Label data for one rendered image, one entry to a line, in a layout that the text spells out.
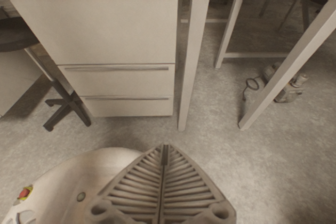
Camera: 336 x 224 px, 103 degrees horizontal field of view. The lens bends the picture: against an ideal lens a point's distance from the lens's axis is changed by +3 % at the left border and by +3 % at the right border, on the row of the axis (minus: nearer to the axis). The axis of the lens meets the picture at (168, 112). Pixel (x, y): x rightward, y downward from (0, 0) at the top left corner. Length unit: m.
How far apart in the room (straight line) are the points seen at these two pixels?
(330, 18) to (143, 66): 0.66
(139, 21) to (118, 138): 0.76
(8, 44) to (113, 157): 0.66
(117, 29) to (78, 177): 0.56
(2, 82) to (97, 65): 0.81
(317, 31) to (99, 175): 0.96
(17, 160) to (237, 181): 1.38
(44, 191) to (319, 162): 1.44
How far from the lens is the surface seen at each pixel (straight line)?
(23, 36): 0.94
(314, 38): 0.77
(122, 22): 0.56
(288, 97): 1.46
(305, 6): 1.59
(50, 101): 1.45
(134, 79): 0.66
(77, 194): 0.67
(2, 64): 1.39
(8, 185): 1.28
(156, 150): 0.17
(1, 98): 1.35
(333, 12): 0.75
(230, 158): 1.01
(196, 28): 0.54
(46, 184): 0.66
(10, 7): 4.72
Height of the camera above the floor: 0.87
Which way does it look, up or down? 51 degrees down
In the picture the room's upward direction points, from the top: straight up
